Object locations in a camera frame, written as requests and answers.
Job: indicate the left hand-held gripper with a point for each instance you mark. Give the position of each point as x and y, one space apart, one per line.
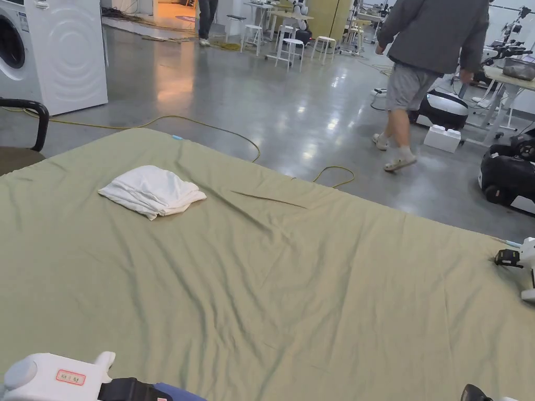
46 378

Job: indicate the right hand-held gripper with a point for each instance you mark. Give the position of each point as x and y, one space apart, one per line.
475 393

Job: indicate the dark blue shirt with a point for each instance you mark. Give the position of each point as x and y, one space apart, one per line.
173 393

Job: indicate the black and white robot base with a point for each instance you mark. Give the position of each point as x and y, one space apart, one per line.
445 110
508 175

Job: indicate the spare hand-held gripper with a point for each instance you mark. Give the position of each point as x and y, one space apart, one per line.
530 259

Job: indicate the white folded cloth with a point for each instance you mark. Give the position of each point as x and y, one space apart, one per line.
150 190

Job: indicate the bed with pale green sheet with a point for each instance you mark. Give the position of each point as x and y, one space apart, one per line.
259 267

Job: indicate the white plastic box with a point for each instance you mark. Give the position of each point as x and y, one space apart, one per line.
442 138

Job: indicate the white washing machine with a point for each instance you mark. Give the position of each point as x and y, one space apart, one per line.
69 54

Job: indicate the white humanoid robot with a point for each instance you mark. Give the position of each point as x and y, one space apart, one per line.
301 16

